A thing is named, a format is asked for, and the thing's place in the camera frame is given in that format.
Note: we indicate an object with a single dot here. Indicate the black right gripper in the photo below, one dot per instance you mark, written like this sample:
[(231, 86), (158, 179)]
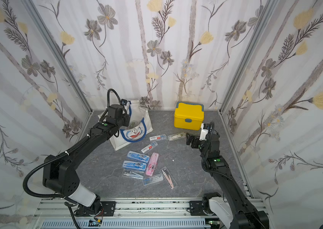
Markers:
[(195, 141)]

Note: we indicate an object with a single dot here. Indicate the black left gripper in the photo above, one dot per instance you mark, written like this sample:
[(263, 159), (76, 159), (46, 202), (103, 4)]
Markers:
[(127, 120)]

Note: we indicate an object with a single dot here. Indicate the clear case pink compass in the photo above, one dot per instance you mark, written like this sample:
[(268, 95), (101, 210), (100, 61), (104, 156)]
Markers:
[(169, 178)]

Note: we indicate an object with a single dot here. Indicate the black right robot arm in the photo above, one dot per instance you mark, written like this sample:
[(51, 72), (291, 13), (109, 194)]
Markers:
[(241, 213)]

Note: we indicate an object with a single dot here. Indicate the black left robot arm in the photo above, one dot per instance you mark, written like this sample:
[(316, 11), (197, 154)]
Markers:
[(61, 177)]

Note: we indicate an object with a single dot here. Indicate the white canvas tote bag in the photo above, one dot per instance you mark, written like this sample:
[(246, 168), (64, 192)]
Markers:
[(139, 126)]

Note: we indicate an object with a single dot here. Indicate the blue compass case upper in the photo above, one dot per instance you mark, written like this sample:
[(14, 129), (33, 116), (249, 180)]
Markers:
[(138, 157)]

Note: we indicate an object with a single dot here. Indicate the blue compass case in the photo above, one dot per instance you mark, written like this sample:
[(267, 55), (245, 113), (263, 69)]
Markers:
[(133, 165), (138, 157)]

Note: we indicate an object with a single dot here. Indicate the blue compass case lower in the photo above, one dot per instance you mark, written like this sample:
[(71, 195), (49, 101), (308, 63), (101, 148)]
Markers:
[(133, 165)]

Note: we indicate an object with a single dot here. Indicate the clear compass case bottom left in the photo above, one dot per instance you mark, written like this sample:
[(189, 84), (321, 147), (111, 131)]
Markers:
[(133, 174)]

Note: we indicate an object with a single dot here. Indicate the clear compass case bottom middle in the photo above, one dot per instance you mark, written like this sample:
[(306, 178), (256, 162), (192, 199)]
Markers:
[(152, 180)]

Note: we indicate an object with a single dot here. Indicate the clear case near box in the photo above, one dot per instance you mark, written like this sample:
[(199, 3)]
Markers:
[(176, 136)]

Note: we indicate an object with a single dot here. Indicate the yellow storage box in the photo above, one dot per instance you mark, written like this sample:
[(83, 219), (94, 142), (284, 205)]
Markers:
[(188, 116)]

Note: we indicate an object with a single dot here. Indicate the red label clear case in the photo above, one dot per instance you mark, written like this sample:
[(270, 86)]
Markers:
[(149, 147)]

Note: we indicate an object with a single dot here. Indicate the small blue clear case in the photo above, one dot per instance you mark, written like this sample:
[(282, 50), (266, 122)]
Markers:
[(158, 137)]

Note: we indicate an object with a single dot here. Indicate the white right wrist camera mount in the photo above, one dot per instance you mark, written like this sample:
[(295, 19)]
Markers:
[(205, 130)]

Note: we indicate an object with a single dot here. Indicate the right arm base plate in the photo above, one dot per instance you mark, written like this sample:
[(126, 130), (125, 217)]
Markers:
[(197, 208)]

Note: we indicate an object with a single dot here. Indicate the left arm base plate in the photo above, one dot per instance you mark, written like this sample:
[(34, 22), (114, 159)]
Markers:
[(103, 208)]

